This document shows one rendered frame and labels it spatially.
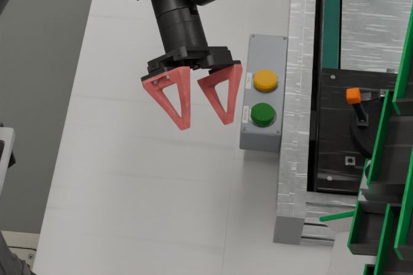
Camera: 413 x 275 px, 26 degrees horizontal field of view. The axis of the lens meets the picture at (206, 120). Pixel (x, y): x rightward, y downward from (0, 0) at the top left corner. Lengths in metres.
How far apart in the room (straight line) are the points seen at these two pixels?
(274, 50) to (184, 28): 0.45
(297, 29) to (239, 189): 0.31
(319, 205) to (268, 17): 0.47
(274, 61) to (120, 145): 0.31
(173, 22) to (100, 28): 0.60
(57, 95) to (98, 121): 1.10
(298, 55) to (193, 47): 0.48
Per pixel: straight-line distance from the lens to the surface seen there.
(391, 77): 1.57
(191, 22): 1.17
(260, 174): 1.57
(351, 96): 1.41
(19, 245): 2.18
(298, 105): 1.53
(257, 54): 1.58
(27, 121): 2.69
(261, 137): 1.50
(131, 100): 1.65
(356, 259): 1.33
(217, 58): 1.17
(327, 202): 1.44
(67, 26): 2.88
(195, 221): 1.52
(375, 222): 1.16
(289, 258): 1.50
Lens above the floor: 2.22
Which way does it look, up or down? 57 degrees down
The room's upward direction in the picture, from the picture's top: straight up
